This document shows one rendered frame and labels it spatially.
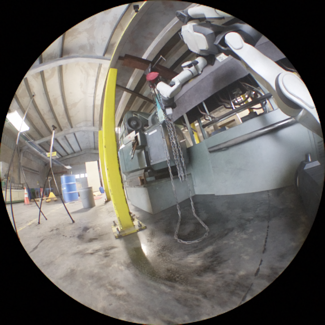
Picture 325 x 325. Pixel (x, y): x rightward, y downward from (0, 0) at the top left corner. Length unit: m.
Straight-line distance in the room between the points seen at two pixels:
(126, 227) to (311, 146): 1.52
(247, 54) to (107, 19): 5.06
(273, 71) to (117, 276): 0.94
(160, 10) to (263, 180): 2.08
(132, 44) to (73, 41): 4.25
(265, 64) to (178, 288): 0.81
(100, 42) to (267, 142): 5.67
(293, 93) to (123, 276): 0.82
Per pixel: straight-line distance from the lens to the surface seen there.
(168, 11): 1.75
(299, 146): 1.03
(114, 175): 0.72
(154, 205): 0.96
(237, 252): 0.46
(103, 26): 5.38
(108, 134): 0.80
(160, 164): 0.91
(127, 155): 1.21
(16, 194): 8.31
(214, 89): 1.26
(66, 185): 3.80
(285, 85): 0.45
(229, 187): 1.05
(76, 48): 5.82
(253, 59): 0.56
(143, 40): 1.76
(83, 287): 0.51
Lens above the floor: 0.35
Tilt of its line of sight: 6 degrees up
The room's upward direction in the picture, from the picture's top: 12 degrees counter-clockwise
